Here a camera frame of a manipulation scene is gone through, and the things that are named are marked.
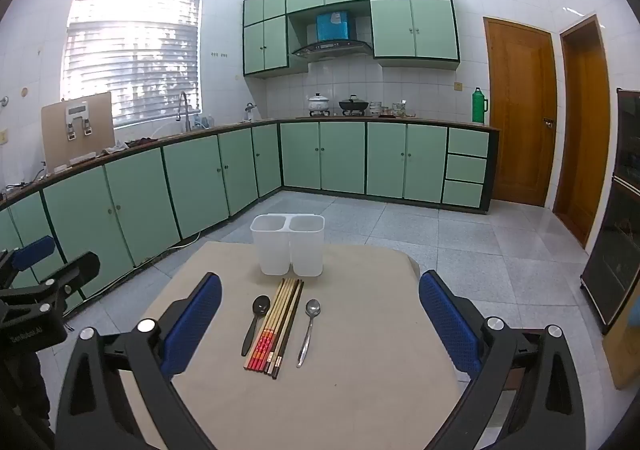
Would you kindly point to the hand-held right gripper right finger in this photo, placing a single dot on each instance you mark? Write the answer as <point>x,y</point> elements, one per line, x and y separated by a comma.
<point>447,325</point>

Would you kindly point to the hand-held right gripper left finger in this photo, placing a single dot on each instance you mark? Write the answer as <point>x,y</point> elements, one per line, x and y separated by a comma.
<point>192,325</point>

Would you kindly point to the green lower kitchen cabinets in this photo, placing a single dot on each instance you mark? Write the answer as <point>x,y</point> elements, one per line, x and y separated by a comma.
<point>345,155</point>

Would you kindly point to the green thermos flask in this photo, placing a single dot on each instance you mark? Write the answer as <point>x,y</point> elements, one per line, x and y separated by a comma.
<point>479,108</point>

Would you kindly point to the white window blind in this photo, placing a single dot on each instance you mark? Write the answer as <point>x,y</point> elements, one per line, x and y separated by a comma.
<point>130,55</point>

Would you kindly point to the light wooden box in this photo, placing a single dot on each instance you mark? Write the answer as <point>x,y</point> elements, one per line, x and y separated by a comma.
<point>625,350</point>

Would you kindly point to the patterned jar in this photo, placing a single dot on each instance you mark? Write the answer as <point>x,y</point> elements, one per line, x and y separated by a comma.
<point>399,109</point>

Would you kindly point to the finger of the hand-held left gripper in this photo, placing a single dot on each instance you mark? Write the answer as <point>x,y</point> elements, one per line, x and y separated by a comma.
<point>75,270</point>
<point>32,251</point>

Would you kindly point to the wooden door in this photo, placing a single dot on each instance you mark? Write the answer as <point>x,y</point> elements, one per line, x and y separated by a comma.
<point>582,140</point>
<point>520,115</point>

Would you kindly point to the stack of white bowls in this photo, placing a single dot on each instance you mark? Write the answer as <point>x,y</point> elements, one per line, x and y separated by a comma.
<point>376,109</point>

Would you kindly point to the cardboard board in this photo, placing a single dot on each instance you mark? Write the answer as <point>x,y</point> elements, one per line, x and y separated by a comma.
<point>52,140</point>

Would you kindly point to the brown wooden chopstick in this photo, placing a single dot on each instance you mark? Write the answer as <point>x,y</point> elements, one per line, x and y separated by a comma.
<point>282,326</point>

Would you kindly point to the white two-compartment utensil holder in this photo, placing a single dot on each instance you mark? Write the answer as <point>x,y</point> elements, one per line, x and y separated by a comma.
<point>272,250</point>

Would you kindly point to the metal kitchen faucet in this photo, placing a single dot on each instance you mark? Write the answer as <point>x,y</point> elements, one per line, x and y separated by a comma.
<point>184,105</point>

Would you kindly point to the small metal tap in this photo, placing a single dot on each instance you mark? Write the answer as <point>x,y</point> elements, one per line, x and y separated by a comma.
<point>250,111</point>

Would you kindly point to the white cooking pot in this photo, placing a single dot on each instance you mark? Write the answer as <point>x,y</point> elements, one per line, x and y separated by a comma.
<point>318,104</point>

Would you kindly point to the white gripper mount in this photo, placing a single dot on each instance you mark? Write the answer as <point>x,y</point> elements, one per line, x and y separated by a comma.
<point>77,116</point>

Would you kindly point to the dark glass-front cabinet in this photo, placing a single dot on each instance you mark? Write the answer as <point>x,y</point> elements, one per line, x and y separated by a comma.
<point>617,240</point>

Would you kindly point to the black plastic spoon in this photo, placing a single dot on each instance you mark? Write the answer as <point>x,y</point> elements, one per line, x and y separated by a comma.
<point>261,304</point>

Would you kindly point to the black wok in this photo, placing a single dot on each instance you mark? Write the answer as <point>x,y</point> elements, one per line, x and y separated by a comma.
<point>354,105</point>

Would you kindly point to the black range hood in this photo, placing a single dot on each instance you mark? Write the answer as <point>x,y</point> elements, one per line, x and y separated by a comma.
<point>332,49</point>

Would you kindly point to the metal spoon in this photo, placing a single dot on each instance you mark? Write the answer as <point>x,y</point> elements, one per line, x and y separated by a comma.
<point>313,307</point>

